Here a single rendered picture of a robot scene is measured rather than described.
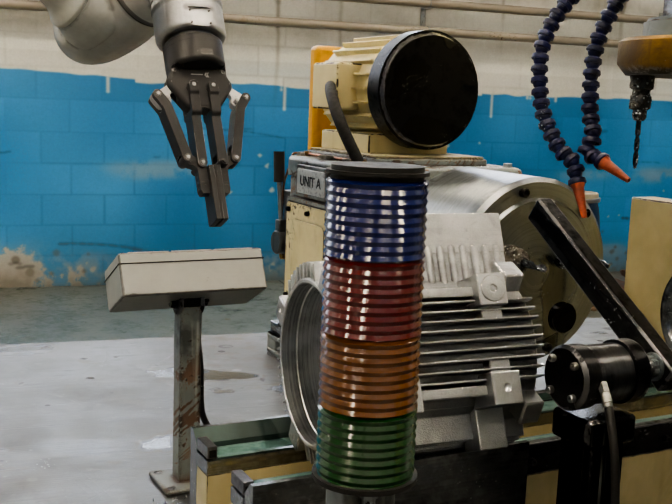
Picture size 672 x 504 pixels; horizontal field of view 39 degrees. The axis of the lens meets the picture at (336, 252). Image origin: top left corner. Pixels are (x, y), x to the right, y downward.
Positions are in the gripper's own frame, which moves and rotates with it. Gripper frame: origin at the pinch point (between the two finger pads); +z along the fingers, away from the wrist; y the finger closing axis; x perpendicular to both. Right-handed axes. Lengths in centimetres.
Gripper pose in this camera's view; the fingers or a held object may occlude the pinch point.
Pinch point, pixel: (214, 195)
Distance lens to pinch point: 117.2
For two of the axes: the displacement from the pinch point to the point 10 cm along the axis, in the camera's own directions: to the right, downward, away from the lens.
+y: 8.9, -0.4, 4.6
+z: 1.7, 9.5, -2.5
